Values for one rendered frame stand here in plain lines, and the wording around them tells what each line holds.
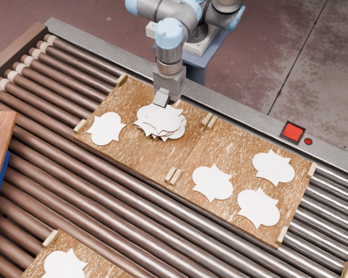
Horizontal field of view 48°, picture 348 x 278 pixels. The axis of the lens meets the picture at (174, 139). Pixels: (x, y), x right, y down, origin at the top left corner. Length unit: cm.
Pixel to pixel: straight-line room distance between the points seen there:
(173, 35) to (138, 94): 55
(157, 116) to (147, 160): 17
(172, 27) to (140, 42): 205
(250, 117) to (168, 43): 60
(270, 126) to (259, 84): 137
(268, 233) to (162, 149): 47
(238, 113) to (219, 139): 16
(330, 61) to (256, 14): 72
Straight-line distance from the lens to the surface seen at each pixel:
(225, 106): 156
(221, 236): 131
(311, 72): 307
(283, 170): 141
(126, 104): 154
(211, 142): 144
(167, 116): 143
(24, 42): 185
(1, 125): 147
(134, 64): 170
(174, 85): 119
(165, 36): 106
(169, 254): 128
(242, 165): 140
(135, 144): 143
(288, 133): 152
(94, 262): 128
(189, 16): 114
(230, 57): 303
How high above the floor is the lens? 215
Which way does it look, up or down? 58 degrees down
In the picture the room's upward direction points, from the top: straight up
